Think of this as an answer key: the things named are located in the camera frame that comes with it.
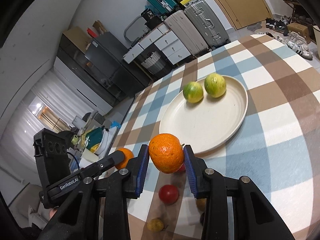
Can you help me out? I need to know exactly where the dark grey refrigerator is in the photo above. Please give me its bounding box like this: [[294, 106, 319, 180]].
[[85, 32, 151, 97]]

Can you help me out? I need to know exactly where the cardboard box on floor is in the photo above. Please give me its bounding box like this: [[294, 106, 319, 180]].
[[287, 22, 311, 44]]

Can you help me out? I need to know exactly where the silver grey suitcase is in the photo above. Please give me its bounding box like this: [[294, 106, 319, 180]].
[[184, 0, 231, 50]]

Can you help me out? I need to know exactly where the red tomato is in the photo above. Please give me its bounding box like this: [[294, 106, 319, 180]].
[[158, 185, 179, 205], [177, 164, 185, 173]]

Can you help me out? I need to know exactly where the brown round pear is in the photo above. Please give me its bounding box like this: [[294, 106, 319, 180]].
[[196, 198, 207, 212]]

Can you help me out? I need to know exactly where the green citrus fruit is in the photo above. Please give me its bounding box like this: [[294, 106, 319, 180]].
[[183, 81, 204, 103], [204, 73, 226, 98]]

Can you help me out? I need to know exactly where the green yellow bag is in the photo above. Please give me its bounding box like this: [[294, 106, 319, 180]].
[[85, 126, 104, 153]]

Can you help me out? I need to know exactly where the woven laundry basket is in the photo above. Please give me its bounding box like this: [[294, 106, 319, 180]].
[[139, 51, 172, 80]]

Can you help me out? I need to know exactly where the small brown kiwi fruit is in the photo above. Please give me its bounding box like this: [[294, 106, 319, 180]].
[[147, 218, 164, 232]]

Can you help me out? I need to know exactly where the person's left hand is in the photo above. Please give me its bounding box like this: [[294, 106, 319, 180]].
[[49, 208, 57, 219]]

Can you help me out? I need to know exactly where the wooden door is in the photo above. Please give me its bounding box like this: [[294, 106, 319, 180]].
[[214, 0, 272, 29]]

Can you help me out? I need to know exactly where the cream round plate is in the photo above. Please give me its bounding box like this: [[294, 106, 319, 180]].
[[159, 75, 248, 155]]

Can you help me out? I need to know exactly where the checkered tablecloth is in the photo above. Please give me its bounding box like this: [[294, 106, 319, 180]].
[[112, 34, 319, 239]]

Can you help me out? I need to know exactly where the beige suitcase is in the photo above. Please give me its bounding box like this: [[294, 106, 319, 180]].
[[164, 10, 209, 56]]

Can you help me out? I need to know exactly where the orange mandarin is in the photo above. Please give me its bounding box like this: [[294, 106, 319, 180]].
[[115, 148, 134, 170], [148, 133, 184, 174]]

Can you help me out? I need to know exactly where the oval mirror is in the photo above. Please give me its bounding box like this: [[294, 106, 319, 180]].
[[124, 16, 145, 43]]

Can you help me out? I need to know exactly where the white drawer desk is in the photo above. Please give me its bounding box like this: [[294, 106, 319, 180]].
[[123, 23, 191, 64]]

